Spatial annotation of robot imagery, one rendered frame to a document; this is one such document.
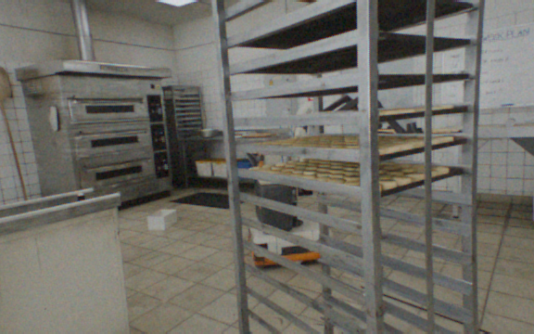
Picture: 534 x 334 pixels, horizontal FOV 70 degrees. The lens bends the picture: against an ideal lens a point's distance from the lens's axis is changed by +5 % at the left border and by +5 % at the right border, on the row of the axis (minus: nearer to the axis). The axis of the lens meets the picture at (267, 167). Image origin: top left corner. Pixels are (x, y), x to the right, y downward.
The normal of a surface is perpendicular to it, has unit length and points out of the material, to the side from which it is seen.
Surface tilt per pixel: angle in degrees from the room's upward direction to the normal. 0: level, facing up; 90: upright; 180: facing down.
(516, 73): 90
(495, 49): 90
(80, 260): 90
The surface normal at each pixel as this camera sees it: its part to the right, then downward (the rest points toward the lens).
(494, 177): -0.58, 0.16
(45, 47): 0.81, 0.04
